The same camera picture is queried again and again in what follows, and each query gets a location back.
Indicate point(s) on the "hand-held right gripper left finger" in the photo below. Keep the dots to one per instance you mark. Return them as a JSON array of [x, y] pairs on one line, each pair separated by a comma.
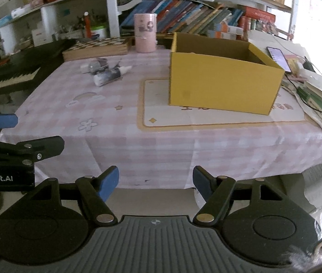
[[109, 182]]

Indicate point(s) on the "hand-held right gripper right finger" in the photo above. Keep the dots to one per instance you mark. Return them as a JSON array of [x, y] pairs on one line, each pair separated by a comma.
[[202, 182]]

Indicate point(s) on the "dark spray bottle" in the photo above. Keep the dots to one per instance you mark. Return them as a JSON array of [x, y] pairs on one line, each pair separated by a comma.
[[107, 76]]

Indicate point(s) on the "yellow cardboard box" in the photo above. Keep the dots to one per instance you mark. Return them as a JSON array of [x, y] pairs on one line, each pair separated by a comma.
[[220, 91]]

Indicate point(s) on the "grey toy car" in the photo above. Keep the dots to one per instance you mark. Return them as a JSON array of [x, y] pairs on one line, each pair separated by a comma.
[[95, 64]]

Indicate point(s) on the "desktop with pink checkered tablecloth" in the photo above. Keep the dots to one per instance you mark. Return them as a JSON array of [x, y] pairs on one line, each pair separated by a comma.
[[92, 136]]

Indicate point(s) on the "black piano keyboard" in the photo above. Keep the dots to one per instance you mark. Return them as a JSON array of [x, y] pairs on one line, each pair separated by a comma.
[[21, 62]]

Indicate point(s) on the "cream desk mat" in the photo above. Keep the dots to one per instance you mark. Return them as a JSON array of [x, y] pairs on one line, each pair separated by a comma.
[[206, 118]]

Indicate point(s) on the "checkered wooden chess box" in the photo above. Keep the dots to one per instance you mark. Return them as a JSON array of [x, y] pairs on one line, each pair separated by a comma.
[[95, 49]]

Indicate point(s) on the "white jar with green lid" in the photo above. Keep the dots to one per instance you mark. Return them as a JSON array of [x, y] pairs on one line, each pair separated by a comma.
[[99, 32]]

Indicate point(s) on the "red marker with white cap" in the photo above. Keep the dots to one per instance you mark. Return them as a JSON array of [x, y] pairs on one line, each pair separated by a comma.
[[86, 25]]

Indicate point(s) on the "grey furry object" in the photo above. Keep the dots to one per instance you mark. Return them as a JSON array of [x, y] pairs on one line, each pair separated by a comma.
[[314, 253]]

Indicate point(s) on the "thick green book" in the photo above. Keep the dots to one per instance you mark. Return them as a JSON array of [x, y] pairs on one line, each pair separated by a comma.
[[320, 111]]

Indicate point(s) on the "pink cylindrical tin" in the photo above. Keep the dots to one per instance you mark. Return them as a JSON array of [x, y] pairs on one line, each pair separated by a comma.
[[145, 39]]

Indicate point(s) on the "black smartphone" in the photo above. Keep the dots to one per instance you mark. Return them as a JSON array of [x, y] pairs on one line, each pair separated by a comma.
[[277, 57]]

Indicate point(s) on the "orange and white small box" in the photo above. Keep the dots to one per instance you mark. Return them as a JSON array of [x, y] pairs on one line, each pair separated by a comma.
[[225, 28], [223, 35]]

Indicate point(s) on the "white and wooden bookshelf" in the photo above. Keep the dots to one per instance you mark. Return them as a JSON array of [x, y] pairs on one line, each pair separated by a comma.
[[112, 5]]

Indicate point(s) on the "long row of books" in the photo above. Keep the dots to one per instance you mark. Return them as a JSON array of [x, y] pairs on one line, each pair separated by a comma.
[[183, 14]]

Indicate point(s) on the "red flat box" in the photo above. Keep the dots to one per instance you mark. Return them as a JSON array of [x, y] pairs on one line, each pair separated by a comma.
[[259, 14]]

